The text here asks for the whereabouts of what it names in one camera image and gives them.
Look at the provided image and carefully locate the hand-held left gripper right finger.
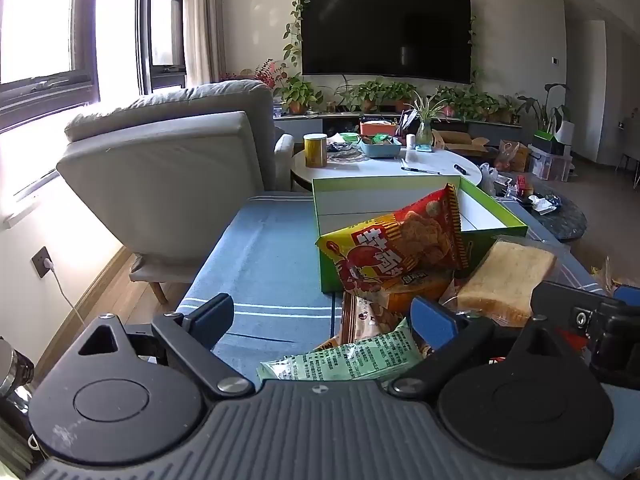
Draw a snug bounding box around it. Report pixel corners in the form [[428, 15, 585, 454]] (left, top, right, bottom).
[[390, 296, 571, 402]]

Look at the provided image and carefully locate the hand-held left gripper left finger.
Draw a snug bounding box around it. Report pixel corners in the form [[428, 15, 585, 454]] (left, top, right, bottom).
[[75, 292, 256, 402]]

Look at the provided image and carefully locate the orange snack packet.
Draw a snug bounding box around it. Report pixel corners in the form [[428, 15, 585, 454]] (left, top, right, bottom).
[[372, 270, 453, 313]]

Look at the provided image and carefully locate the toast bread packet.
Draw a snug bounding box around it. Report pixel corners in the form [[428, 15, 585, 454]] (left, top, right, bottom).
[[452, 240, 558, 328]]

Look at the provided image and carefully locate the brown snack packet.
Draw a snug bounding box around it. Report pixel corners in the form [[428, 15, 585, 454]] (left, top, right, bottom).
[[340, 292, 406, 346]]

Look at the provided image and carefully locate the red snack bag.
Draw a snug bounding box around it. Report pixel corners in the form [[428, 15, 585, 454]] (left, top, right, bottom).
[[316, 183, 471, 306]]

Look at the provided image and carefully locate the green snack packet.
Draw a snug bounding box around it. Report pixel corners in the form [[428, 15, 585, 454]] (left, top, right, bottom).
[[257, 317, 426, 383]]

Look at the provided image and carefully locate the green cardboard box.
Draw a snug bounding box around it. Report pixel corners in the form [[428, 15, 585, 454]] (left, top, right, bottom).
[[312, 175, 529, 293]]

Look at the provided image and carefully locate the dark round table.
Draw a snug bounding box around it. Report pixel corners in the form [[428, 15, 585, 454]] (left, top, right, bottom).
[[492, 172, 588, 243]]

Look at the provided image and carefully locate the clear storage bin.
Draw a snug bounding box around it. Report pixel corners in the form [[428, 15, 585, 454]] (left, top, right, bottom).
[[530, 145, 573, 182]]

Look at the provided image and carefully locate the clear plastic bag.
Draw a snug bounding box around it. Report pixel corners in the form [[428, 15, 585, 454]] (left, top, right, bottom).
[[480, 162, 501, 196]]

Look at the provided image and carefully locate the grey armchair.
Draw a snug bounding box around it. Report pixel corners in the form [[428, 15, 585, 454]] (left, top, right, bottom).
[[56, 80, 296, 306]]

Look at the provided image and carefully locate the green and black box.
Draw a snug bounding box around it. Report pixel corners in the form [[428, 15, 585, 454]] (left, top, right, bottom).
[[532, 130, 566, 156]]

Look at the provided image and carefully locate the white round table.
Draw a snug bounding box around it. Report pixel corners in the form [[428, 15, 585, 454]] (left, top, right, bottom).
[[291, 145, 483, 193]]

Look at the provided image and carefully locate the tall plant in white pot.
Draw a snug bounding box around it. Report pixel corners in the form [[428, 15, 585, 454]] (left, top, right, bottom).
[[517, 82, 573, 146]]

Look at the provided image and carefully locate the blue plastic basket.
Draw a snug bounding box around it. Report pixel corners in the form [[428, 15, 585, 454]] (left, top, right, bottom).
[[359, 137, 403, 159]]

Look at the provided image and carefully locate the open cardboard box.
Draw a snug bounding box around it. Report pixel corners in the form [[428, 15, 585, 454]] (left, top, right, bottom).
[[432, 130, 490, 157]]

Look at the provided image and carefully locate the glass vase with plant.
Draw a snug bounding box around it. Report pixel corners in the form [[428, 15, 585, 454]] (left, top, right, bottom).
[[405, 92, 448, 148]]

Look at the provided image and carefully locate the yellow can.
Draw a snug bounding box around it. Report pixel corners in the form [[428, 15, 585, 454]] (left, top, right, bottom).
[[304, 133, 329, 169]]

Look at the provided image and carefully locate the orange storage box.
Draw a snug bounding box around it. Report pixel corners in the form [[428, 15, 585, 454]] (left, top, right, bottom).
[[360, 121, 401, 137]]

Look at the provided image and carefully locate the grey television cabinet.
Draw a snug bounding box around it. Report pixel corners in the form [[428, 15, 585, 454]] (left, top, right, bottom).
[[272, 110, 523, 142]]

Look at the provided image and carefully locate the potted green plant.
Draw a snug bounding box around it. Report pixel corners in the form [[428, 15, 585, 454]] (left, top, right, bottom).
[[340, 80, 386, 113], [277, 75, 323, 115], [435, 85, 501, 121], [385, 81, 416, 112]]

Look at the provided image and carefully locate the red berry plant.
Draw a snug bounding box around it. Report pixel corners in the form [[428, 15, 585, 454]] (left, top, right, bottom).
[[252, 59, 288, 86]]

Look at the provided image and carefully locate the dark framed window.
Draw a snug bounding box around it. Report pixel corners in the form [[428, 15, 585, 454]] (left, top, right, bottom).
[[0, 0, 101, 131], [135, 0, 187, 96]]

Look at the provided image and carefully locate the beige curtain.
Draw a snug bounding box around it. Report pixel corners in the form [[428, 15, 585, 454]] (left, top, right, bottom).
[[182, 0, 226, 86]]

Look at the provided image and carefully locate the white cable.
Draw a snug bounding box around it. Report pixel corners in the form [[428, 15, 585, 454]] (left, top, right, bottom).
[[47, 260, 86, 331]]

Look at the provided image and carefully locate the dark wall socket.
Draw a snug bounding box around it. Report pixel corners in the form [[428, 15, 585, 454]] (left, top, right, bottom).
[[31, 246, 55, 278]]

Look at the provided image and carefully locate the black wall television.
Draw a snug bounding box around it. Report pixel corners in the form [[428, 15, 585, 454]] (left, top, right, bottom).
[[299, 0, 473, 85]]

